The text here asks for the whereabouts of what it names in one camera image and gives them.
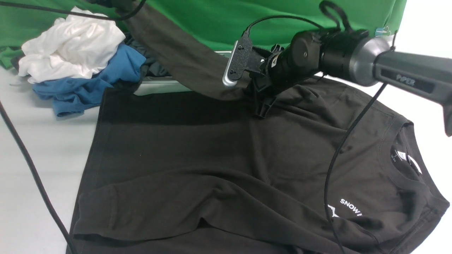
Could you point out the dark gray long-sleeve top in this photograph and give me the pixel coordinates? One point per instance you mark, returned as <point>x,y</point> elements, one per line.
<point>197,173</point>

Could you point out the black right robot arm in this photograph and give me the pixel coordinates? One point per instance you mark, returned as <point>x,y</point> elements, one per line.
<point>359,59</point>

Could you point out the blue binder clip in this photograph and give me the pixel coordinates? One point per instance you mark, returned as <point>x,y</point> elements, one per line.
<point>382,32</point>

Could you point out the white crumpled garment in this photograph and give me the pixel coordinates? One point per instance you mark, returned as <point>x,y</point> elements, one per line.
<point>74,47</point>

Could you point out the green backdrop cloth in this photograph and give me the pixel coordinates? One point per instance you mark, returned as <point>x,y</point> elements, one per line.
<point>218,23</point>

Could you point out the blue crumpled garment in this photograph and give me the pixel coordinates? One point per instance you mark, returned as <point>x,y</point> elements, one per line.
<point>75,95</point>

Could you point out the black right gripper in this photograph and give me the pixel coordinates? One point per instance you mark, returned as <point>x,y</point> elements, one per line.
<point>279,71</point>

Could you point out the right wrist camera silver-edged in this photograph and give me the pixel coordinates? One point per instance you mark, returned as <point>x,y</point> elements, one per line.
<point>238,61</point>

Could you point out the dark teal garment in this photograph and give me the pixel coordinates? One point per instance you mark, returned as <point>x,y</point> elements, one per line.
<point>151,67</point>

